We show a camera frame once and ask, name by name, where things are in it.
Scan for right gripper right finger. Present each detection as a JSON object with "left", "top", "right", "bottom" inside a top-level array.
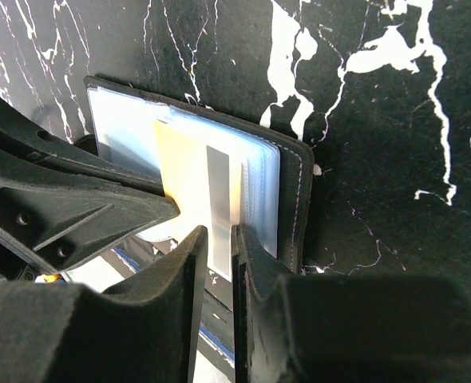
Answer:
[{"left": 232, "top": 225, "right": 471, "bottom": 382}]

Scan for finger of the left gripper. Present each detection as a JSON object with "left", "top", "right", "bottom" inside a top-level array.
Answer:
[{"left": 0, "top": 97, "right": 179, "bottom": 274}]

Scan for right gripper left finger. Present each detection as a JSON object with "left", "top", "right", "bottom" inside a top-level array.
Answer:
[{"left": 0, "top": 226, "right": 208, "bottom": 382}]

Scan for gold credit card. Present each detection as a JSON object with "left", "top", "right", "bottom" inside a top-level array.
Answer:
[{"left": 153, "top": 120, "right": 242, "bottom": 281}]

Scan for black card holder wallet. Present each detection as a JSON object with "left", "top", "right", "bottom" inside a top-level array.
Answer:
[{"left": 84, "top": 76, "right": 314, "bottom": 273}]

